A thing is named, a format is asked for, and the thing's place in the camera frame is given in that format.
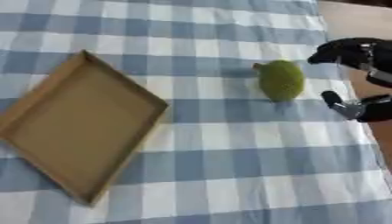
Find tan cardboard box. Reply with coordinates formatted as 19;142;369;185
0;49;171;207

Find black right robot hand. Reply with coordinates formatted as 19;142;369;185
306;37;392;123

